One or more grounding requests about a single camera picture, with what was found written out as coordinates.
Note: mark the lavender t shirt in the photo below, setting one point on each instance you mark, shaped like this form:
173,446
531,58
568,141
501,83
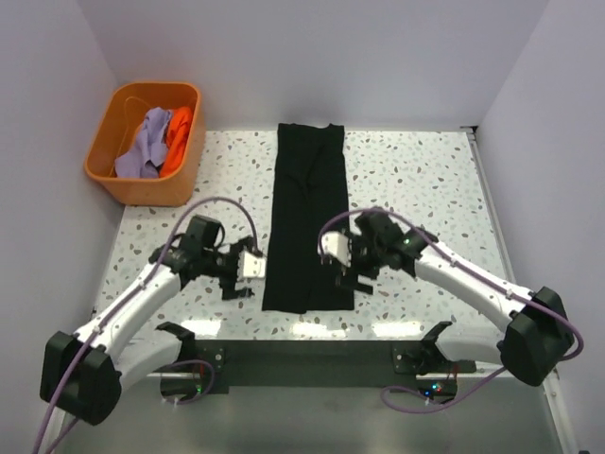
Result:
146,155

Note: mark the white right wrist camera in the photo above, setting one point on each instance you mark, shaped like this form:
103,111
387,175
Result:
335,247

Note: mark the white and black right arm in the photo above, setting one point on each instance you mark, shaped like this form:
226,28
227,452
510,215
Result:
530,333

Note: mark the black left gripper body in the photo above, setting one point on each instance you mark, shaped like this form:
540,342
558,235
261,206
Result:
220,265

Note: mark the black t shirt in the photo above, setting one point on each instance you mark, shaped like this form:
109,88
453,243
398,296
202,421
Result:
310,188

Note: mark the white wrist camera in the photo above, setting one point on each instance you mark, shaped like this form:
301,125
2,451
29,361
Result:
335,247
251,266

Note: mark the orange plastic basket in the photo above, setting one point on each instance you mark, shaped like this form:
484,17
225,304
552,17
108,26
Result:
122,120

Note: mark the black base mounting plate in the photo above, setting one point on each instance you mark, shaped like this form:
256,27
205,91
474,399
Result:
313,364

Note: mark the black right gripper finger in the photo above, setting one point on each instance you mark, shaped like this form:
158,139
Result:
345,278
364,283

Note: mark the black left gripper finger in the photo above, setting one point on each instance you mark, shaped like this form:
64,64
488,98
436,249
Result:
244,244
230,292

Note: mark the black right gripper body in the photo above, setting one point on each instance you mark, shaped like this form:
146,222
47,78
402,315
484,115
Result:
366,256

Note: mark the orange t shirt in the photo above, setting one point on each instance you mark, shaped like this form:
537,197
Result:
176,137

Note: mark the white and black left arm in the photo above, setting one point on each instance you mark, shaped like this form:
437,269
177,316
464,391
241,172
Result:
85,373

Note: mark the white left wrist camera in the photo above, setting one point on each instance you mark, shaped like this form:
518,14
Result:
251,266

